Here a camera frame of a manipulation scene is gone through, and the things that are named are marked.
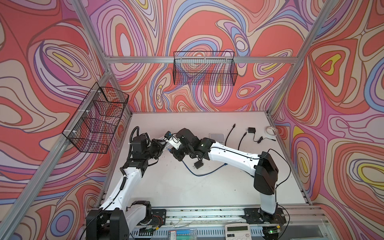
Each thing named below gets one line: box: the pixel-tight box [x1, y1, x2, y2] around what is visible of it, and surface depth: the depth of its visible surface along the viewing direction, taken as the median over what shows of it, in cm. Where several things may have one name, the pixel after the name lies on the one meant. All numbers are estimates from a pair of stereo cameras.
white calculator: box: [225, 223, 252, 240], surface depth 69 cm
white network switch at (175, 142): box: [168, 136, 182, 150], surface depth 69 cm
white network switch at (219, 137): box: [209, 133, 225, 144], surface depth 106 cm
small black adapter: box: [245, 127, 276, 144], surface depth 109 cm
